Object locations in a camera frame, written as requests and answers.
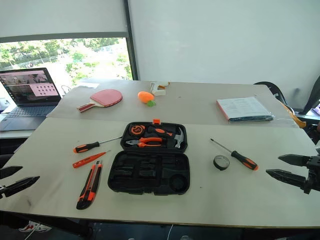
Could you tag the orange voltage tester pen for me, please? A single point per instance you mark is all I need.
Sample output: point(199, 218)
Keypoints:
point(85, 162)

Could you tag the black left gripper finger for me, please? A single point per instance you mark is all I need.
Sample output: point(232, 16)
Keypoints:
point(20, 185)
point(8, 172)

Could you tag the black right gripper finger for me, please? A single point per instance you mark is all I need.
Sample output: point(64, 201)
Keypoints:
point(287, 177)
point(295, 160)

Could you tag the black electrical tape roll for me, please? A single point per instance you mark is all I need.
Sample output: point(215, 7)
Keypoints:
point(215, 163)

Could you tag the orange black tape measure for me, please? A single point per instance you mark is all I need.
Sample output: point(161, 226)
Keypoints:
point(137, 130)

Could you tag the white glue gun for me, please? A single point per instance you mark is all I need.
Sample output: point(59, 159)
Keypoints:
point(158, 92)

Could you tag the orange carrot toy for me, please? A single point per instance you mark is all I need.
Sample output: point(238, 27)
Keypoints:
point(144, 97)

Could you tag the dark open laptop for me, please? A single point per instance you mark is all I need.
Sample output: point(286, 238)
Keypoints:
point(27, 100)

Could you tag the dark window frame post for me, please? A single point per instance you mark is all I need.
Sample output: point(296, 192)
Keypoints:
point(131, 40)

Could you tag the black office chair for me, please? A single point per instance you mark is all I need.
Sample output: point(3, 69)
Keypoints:
point(312, 97)

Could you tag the white roller blind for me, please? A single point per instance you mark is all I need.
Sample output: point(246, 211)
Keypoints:
point(62, 15)

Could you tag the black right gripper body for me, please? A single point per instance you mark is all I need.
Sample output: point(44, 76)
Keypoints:
point(313, 175)

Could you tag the orange black claw hammer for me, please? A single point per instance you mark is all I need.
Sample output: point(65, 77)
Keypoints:
point(160, 130)

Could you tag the white red sneaker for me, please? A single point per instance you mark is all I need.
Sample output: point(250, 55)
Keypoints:
point(35, 227)

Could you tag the red table tennis paddle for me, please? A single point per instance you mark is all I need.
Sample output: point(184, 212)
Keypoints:
point(107, 97)

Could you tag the black tool case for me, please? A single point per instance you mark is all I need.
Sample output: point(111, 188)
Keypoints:
point(150, 162)

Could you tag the orange black utility knife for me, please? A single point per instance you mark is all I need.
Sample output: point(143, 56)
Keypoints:
point(87, 190)

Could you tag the bagged paper booklet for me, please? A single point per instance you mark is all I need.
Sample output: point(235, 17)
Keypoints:
point(243, 107)

